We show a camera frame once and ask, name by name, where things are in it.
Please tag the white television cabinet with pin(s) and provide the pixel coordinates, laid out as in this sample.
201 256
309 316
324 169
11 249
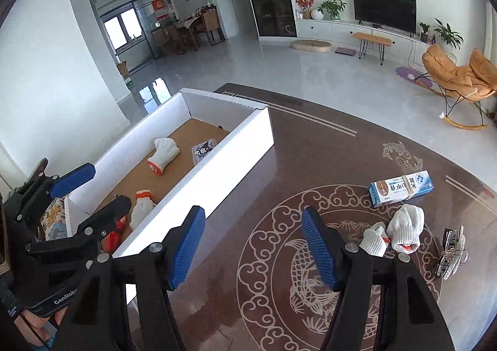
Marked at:
334 30

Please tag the blue white toothpaste box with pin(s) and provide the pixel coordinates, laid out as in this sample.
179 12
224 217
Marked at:
400 188

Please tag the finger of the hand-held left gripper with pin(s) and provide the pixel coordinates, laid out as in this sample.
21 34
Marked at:
73 178
105 215

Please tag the red snack packet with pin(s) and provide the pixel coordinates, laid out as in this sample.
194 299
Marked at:
110 241

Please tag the wooden bench black legs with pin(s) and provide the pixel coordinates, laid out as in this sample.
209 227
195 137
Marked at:
372 38

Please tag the purple floor mat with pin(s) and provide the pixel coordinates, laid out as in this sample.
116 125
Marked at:
413 76

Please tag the round beige floor cushion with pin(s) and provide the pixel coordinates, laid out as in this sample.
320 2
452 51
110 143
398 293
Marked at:
311 45

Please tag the white knit glove orange cuff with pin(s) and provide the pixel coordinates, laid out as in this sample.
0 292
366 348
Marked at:
403 226
141 211
165 153
372 240

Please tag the white cardboard box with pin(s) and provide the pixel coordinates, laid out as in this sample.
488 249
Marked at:
240 133

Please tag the person's left hand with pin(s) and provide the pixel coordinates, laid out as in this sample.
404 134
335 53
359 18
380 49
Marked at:
39 325

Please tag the white round vase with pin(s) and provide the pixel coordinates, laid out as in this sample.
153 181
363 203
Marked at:
317 15

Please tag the red flowers in vase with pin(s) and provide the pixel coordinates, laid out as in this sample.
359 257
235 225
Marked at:
305 3

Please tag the large leafy potted plant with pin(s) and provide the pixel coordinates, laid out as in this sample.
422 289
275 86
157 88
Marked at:
446 34

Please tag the clear cartoon print plastic box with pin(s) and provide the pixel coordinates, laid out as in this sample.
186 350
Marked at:
204 151

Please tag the black flat television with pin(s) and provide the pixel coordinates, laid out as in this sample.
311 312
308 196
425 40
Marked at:
384 11

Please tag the wooden dining chair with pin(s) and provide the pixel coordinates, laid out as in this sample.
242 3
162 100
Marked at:
211 25

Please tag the green potted plant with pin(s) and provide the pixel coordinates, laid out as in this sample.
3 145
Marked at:
332 5

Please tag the silver rhinestone hair claw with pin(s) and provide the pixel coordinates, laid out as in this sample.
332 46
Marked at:
452 254

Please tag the orange rocking chair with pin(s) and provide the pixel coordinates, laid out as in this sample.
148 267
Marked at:
458 71

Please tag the red door poster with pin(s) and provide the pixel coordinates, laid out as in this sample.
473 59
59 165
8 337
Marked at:
158 4

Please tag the brown cardboard floor box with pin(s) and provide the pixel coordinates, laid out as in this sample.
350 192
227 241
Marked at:
124 69

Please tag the dining table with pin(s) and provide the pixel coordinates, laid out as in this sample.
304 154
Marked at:
186 23

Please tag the small potted plant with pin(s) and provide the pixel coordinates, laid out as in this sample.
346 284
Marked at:
424 30

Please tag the dark floor scale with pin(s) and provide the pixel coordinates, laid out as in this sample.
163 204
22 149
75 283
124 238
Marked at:
344 51

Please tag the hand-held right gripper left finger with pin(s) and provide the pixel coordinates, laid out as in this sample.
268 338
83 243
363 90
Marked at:
188 246

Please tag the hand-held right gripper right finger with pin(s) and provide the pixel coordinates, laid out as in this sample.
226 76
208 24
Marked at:
322 250

